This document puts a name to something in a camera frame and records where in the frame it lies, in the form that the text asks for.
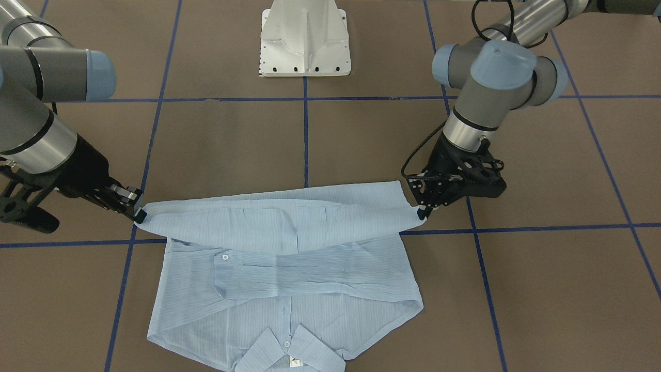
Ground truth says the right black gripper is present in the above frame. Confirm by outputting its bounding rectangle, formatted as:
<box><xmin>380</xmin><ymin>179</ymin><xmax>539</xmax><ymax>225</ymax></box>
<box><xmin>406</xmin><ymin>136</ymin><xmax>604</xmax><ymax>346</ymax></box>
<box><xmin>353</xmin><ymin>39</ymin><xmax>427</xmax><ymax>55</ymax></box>
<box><xmin>52</xmin><ymin>134</ymin><xmax>147</xmax><ymax>224</ymax></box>

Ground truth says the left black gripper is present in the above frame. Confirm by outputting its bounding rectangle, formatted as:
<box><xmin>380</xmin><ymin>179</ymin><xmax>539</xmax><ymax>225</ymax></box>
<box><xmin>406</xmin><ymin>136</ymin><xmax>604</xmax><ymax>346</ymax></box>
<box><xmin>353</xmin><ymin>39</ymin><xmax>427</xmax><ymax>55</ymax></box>
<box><xmin>408</xmin><ymin>134</ymin><xmax>507</xmax><ymax>221</ymax></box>

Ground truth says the light blue button-up shirt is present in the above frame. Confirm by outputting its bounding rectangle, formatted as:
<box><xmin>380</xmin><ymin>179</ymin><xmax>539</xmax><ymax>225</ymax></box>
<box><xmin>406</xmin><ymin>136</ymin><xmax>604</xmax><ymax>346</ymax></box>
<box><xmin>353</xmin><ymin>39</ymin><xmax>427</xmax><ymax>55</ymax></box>
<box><xmin>139</xmin><ymin>181</ymin><xmax>423</xmax><ymax>371</ymax></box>

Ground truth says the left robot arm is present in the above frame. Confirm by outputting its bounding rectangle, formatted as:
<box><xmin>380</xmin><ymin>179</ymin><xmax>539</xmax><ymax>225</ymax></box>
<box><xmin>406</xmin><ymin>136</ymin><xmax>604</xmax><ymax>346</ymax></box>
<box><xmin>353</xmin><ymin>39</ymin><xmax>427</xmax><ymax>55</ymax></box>
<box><xmin>401</xmin><ymin>1</ymin><xmax>659</xmax><ymax>221</ymax></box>

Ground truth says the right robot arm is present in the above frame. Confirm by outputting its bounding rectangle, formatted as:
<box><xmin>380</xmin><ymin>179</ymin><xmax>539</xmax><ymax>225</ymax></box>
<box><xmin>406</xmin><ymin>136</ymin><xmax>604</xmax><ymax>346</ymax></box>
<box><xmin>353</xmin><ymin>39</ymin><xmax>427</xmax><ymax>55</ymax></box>
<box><xmin>1</xmin><ymin>1</ymin><xmax>147</xmax><ymax>234</ymax></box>

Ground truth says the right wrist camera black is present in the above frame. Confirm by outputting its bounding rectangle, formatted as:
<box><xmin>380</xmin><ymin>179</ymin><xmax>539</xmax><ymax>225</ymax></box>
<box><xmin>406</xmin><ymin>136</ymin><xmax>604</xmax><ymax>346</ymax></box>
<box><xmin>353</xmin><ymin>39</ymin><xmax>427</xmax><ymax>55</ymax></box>
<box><xmin>1</xmin><ymin>158</ymin><xmax>59</xmax><ymax>234</ymax></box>

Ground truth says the white central pedestal column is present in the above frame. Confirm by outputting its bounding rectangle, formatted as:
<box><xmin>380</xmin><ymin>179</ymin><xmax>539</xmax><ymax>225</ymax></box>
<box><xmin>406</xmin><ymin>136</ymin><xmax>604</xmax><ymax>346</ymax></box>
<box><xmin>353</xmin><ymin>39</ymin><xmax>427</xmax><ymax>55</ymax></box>
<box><xmin>258</xmin><ymin>1</ymin><xmax>352</xmax><ymax>78</ymax></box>

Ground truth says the black braided cable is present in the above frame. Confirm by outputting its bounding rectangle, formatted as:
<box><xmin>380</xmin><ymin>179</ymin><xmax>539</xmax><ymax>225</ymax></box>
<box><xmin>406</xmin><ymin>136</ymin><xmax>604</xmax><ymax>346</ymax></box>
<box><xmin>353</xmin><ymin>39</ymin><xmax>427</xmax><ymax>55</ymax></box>
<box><xmin>401</xmin><ymin>0</ymin><xmax>548</xmax><ymax>179</ymax></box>

